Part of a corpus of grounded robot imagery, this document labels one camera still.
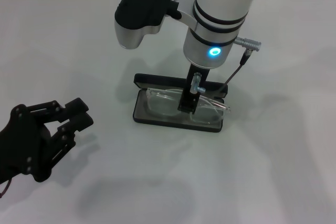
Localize white black wrist camera box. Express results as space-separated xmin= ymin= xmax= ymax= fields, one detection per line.
xmin=113 ymin=0 xmax=182 ymax=50

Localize black glasses case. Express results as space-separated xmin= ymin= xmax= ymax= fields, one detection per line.
xmin=133 ymin=73 xmax=229 ymax=133

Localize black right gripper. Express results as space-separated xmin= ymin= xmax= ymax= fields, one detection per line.
xmin=177 ymin=62 xmax=212 ymax=114

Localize right gripper cable with plug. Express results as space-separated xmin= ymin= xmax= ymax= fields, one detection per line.
xmin=191 ymin=37 xmax=263 ymax=98

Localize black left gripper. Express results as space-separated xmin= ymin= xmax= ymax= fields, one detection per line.
xmin=0 ymin=98 xmax=95 ymax=183

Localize clear white glasses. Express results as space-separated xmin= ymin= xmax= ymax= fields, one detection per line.
xmin=145 ymin=87 xmax=232 ymax=125

